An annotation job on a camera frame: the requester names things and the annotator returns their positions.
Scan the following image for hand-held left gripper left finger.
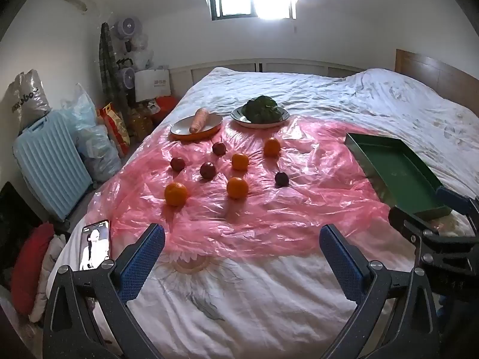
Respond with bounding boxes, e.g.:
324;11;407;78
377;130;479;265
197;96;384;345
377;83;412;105
42;223;166;359

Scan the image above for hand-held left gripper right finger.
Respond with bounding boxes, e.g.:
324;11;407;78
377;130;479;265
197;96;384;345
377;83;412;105
319;223;438;359

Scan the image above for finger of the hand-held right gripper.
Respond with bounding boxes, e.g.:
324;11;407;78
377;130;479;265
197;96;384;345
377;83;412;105
388;206;479;267
436;186;479;232

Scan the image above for green rectangular tray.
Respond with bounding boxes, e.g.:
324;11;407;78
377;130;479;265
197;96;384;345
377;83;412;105
344;132;453;220

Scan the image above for smartphone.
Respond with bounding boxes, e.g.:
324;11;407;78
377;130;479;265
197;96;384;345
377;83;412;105
80;219;112;271

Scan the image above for pink plastic sheet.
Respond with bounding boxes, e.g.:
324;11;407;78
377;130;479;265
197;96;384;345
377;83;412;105
88;114;405;260

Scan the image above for white cloth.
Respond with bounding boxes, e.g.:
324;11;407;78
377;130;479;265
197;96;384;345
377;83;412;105
29;234;67;324

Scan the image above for red cloth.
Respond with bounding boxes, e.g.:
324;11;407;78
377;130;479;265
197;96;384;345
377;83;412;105
10;222;56;317

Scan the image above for clear stuffed plastic bag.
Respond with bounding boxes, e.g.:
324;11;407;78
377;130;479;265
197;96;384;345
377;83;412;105
77;125;122;184

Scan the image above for wooden headboard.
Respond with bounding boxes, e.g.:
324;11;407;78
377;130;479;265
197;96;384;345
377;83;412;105
395;48;479;115

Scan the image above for orange snack bag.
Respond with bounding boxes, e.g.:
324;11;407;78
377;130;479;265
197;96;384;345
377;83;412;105
96;103;131;158

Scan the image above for light blue ribbed suitcase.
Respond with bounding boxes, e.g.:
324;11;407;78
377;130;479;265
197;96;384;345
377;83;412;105
12;110;93;222

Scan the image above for yellow oil bottles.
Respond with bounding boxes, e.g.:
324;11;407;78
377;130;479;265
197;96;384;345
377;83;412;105
129;105;154;139

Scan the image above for carrot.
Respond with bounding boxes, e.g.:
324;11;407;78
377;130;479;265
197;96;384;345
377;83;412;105
189;108;211;134

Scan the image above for orange rimmed plate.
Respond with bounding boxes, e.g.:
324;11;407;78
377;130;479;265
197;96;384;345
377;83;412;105
170;114;224;142

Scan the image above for red box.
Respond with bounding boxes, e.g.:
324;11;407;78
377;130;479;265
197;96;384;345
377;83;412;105
151;96;179;124

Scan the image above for pale blue plastic bag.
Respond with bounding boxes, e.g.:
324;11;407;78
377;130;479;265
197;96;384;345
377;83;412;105
62;82;100;135

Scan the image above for green leafy vegetable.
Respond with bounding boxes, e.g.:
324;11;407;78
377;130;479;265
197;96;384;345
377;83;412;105
242;95;282;123

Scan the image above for white plate green rim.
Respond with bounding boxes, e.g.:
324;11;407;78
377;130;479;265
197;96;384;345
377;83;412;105
230;105;290;129

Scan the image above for white paper shopping bag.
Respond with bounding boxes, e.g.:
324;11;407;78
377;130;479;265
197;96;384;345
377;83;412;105
135;66;171;102

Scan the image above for plaid hanging garment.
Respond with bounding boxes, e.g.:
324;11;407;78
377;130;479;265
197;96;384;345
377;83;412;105
98;22;130;109

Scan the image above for silver foil bag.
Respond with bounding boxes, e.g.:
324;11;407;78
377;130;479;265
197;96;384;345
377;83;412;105
7;69;51;130

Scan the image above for white plastic bag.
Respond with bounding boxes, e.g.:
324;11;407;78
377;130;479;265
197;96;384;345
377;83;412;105
131;34;154;70

